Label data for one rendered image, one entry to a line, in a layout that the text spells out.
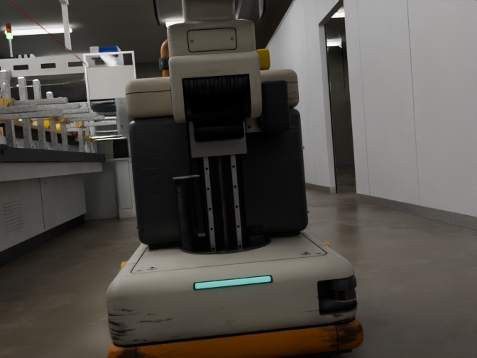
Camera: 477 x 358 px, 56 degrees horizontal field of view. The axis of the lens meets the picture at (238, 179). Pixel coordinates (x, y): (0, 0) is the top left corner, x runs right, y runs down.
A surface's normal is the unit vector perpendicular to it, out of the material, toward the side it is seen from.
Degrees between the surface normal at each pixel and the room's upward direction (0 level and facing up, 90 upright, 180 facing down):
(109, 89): 90
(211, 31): 98
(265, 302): 90
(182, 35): 98
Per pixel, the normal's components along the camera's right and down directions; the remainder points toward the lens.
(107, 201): 0.08, 0.04
